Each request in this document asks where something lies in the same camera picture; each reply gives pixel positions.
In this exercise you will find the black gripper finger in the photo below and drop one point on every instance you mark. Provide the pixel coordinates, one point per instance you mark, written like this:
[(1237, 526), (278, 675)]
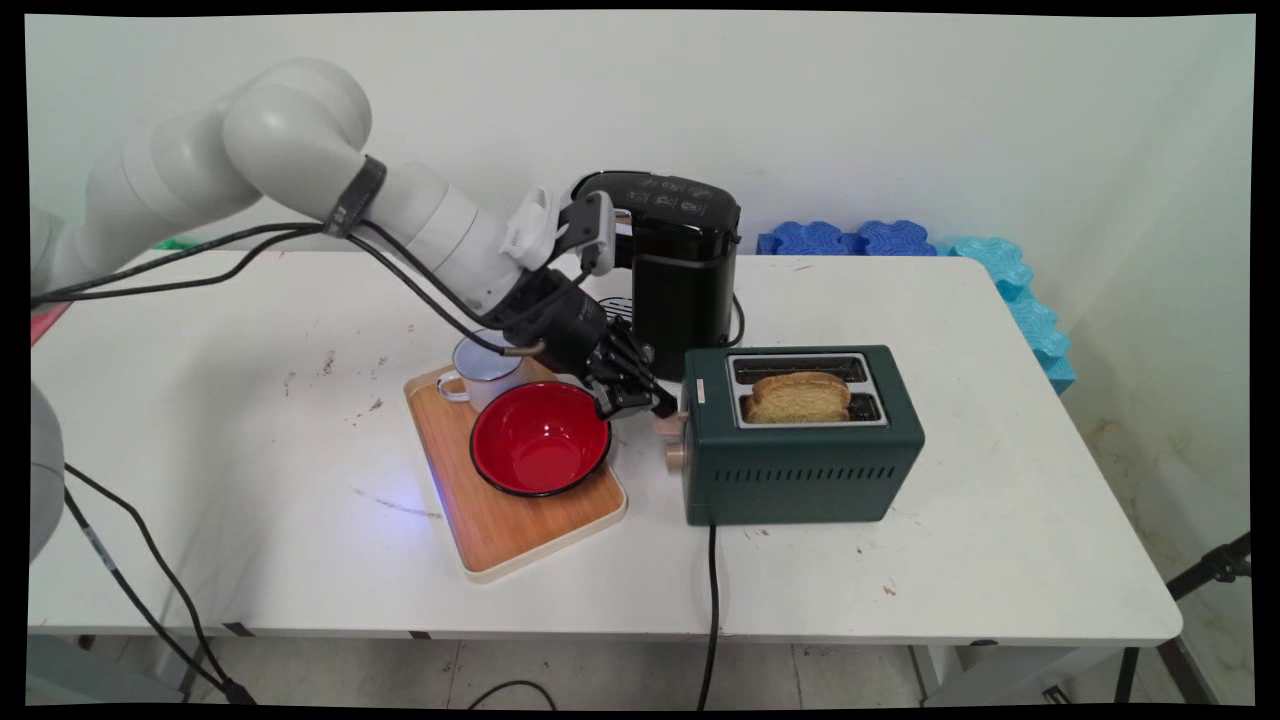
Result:
[(610, 395), (640, 365)]

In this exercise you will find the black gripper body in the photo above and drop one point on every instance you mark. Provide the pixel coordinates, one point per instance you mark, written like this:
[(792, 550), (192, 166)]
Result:
[(560, 320)]

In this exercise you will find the beige toaster lever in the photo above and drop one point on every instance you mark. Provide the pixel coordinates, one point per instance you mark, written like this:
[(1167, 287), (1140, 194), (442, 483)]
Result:
[(668, 428)]

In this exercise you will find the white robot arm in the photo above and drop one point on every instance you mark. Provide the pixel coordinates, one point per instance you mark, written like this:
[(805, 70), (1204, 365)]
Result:
[(290, 130)]

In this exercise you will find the red bowl black rim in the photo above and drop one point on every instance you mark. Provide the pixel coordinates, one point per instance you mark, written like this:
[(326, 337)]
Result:
[(540, 440)]

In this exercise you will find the beige toaster dial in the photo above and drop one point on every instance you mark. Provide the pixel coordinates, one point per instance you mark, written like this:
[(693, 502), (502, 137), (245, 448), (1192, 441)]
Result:
[(676, 457)]

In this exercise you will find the black coffee machine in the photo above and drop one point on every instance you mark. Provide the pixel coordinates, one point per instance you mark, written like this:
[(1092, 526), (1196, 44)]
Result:
[(685, 280)]

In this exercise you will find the white enamel mug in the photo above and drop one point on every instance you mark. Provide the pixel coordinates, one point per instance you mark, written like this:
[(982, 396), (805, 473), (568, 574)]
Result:
[(480, 375)]

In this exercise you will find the toast slice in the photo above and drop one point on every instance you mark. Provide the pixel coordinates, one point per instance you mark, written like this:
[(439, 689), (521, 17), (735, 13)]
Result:
[(805, 381), (795, 408)]

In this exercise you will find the wooden serving tray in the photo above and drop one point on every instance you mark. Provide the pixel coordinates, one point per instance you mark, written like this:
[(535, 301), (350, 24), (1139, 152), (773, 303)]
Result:
[(500, 530)]

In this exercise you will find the dark green toaster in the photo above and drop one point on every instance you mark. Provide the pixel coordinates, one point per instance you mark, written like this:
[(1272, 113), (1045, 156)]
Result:
[(800, 480)]

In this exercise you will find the dark blue foam block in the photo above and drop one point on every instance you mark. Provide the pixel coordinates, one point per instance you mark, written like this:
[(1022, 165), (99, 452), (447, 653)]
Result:
[(845, 240)]

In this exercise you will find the green foam block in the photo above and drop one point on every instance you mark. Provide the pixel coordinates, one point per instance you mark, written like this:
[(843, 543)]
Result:
[(175, 243)]

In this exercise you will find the cyan foam block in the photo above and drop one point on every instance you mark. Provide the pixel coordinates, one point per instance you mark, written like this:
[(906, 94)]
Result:
[(1030, 310)]

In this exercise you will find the pink foam mat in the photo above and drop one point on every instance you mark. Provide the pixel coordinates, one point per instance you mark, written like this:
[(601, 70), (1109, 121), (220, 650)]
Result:
[(45, 322)]

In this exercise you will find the black tripod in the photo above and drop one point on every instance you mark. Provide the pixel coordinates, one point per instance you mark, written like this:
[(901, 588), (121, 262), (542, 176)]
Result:
[(1210, 568)]

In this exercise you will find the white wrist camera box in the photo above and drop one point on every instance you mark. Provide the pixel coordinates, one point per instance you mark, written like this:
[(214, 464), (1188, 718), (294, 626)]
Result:
[(590, 225)]

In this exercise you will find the grey table leg frame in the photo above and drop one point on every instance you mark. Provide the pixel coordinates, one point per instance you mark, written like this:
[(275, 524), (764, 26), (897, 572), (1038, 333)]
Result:
[(1000, 670)]

